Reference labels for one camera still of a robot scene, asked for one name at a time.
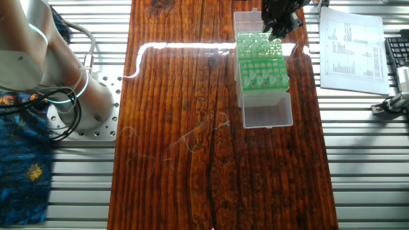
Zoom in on aluminium camera bracket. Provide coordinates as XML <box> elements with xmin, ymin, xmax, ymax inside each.
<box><xmin>370</xmin><ymin>92</ymin><xmax>409</xmax><ymax>116</ymax></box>

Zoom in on silver camera on stand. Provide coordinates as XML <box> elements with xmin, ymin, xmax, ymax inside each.
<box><xmin>395</xmin><ymin>65</ymin><xmax>409</xmax><ymax>93</ymax></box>

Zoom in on grey robot cable with connector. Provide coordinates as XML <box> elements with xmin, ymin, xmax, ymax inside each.
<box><xmin>63</xmin><ymin>20</ymin><xmax>97</xmax><ymax>73</ymax></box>

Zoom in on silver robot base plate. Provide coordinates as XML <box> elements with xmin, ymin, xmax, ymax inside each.
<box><xmin>47</xmin><ymin>72</ymin><xmax>121</xmax><ymax>142</ymax></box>

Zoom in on blue starry painted cloth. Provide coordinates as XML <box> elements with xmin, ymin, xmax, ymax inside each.
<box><xmin>0</xmin><ymin>6</ymin><xmax>72</xmax><ymax>228</ymax></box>

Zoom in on brown wooden board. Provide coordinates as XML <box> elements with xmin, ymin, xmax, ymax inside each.
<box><xmin>107</xmin><ymin>0</ymin><xmax>339</xmax><ymax>230</ymax></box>

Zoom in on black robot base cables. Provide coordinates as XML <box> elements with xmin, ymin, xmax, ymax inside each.
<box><xmin>0</xmin><ymin>88</ymin><xmax>82</xmax><ymax>142</ymax></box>

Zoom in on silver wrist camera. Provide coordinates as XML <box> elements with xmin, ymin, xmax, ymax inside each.
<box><xmin>289</xmin><ymin>11</ymin><xmax>304</xmax><ymax>29</ymax></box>

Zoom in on black keyboard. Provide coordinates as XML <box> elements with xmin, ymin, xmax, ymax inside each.
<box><xmin>384</xmin><ymin>36</ymin><xmax>409</xmax><ymax>70</ymax></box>

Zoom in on clear box with green rack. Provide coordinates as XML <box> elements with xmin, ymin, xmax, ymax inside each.
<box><xmin>235</xmin><ymin>59</ymin><xmax>294</xmax><ymax>130</ymax></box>
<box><xmin>233</xmin><ymin>8</ymin><xmax>285</xmax><ymax>82</ymax></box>

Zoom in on printed white paper sheet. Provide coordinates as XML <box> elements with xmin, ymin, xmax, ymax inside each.
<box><xmin>318</xmin><ymin>6</ymin><xmax>391</xmax><ymax>96</ymax></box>

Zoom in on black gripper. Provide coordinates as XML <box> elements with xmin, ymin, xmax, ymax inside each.
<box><xmin>261</xmin><ymin>0</ymin><xmax>309</xmax><ymax>42</ymax></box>

